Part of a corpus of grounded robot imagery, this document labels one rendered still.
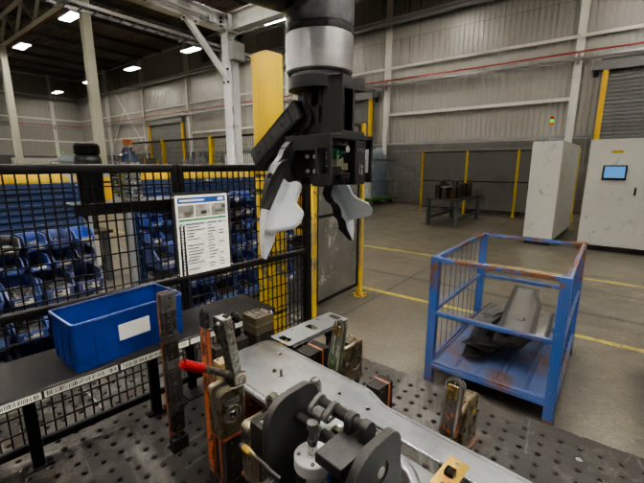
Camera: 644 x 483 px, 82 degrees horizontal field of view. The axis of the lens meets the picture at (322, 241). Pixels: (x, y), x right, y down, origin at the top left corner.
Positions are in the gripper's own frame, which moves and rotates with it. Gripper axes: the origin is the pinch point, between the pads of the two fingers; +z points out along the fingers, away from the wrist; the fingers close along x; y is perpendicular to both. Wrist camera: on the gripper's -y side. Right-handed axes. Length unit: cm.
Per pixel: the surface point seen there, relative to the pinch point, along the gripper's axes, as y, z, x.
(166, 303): -64, 27, 6
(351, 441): 4.5, 28.2, 3.9
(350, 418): 3.4, 25.7, 4.9
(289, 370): -36, 44, 26
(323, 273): -223, 102, 228
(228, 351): -34.1, 30.4, 7.2
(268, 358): -45, 44, 26
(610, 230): -59, 110, 800
